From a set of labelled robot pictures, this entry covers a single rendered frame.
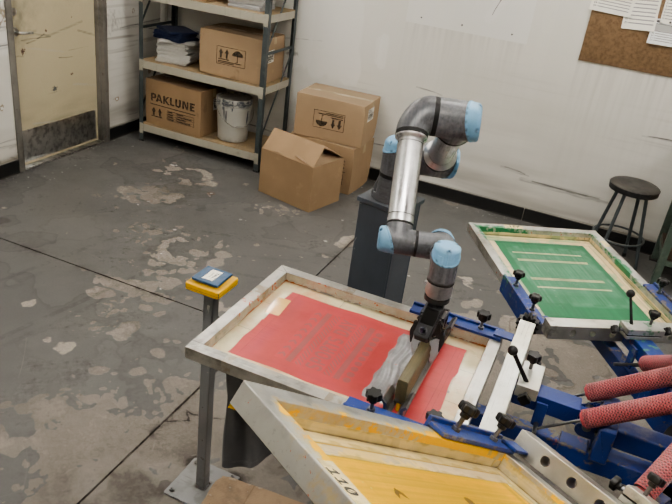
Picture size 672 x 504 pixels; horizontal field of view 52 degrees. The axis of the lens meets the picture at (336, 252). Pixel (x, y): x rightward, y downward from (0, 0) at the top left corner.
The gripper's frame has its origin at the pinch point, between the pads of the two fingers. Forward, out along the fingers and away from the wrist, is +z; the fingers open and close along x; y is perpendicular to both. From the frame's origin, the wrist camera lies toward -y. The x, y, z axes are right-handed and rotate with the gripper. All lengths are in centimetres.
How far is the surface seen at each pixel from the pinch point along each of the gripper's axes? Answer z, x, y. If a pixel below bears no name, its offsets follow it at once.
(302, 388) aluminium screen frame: 2.2, 24.2, -28.3
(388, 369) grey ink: 5.1, 8.2, -3.8
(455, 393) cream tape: 5.8, -11.8, -2.9
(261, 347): 5.8, 44.4, -13.6
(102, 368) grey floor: 102, 159, 50
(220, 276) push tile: 4, 75, 13
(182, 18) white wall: 2, 344, 380
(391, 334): 5.9, 13.8, 15.0
